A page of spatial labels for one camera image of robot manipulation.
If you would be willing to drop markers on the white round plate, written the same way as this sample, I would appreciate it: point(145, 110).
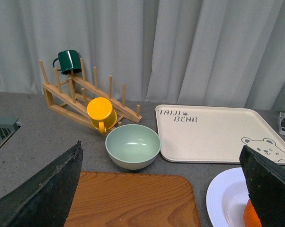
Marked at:
point(226, 198)

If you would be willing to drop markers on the orange fruit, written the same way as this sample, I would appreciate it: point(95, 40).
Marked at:
point(250, 217)

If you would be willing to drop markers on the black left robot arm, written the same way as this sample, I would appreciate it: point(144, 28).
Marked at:
point(45, 199)

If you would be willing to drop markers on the green bowl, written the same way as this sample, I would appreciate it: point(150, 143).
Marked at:
point(133, 146)

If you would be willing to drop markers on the yellow mug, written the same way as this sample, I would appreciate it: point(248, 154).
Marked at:
point(102, 115)

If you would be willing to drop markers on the cream bear tray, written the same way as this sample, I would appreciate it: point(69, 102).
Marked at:
point(197, 134)

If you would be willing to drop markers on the wooden dish rack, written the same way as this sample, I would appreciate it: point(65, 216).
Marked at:
point(69, 98)

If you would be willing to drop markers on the dark green mug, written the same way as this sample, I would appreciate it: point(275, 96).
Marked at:
point(67, 61)

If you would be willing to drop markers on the wooden cutting board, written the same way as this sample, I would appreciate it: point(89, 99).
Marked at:
point(133, 200)

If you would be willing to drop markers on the grey curtain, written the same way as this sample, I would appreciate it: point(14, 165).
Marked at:
point(228, 53)

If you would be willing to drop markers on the grey-green drainer basket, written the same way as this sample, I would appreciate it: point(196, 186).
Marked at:
point(8, 126)

